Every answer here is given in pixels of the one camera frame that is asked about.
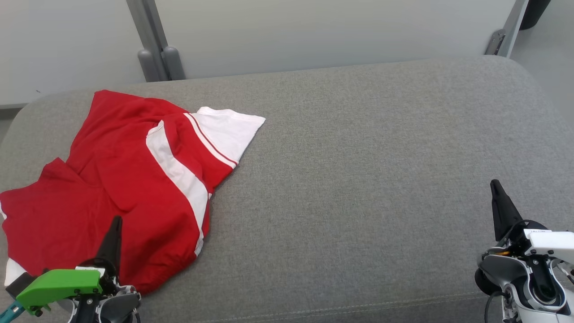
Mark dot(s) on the black round object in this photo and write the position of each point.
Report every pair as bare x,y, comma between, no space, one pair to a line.
534,12

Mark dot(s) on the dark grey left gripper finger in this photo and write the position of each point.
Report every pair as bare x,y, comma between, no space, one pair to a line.
113,246

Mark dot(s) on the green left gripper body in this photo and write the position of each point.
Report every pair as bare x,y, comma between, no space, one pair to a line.
58,283

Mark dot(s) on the slanted grey post with bracket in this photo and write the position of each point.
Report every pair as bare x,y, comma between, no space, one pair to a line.
509,31

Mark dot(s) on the grey partition post with feet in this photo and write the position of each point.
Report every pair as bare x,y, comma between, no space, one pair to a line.
154,54

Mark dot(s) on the grey fabric sofa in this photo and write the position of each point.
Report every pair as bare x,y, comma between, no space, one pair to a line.
358,179

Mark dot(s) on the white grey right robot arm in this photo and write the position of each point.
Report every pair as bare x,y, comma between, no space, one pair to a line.
506,271

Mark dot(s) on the red shorts with white stripe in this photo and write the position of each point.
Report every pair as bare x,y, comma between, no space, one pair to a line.
179,176

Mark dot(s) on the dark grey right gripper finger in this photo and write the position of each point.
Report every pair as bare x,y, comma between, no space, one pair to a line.
503,211

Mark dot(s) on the red jersey with white sleeves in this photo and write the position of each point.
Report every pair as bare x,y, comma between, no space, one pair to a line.
226,131

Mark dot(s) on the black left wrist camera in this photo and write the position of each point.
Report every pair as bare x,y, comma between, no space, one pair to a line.
19,283

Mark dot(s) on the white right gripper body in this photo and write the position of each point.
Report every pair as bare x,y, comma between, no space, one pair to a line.
554,244

